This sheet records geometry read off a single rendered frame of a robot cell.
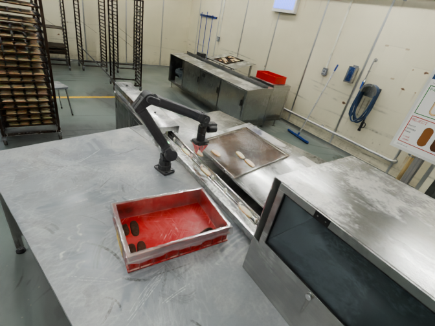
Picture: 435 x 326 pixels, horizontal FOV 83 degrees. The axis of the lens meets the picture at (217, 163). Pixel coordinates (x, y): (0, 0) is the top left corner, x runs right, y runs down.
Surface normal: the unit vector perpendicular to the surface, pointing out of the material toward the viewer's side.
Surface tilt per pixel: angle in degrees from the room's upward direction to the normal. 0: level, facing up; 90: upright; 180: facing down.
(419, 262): 0
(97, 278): 0
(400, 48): 90
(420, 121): 90
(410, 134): 90
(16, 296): 0
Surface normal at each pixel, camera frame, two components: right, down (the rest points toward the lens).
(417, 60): -0.81, 0.15
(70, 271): 0.18, -0.85
